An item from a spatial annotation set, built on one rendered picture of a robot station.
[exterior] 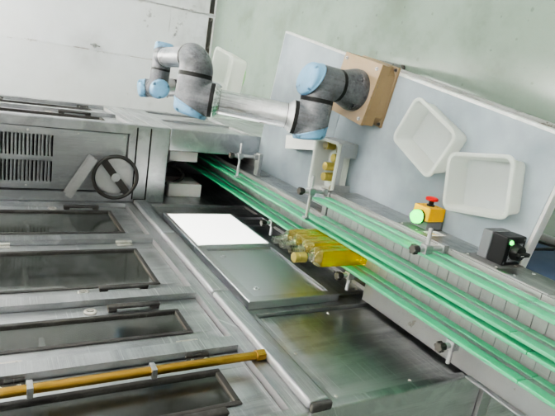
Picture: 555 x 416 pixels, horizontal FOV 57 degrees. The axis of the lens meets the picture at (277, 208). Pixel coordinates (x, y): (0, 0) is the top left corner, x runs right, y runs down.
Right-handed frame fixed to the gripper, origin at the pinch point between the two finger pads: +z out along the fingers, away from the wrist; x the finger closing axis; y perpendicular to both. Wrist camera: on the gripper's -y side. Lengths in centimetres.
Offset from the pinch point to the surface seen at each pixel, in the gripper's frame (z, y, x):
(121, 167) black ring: -41, 15, 40
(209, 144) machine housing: 2.8, 18.4, 32.8
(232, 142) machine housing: 15.4, 18.8, 32.4
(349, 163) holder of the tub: 32, -60, 16
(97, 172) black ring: -52, 15, 41
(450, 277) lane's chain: 21, -130, 23
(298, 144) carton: 28.0, -26.7, 19.3
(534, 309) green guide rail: 16, -158, 13
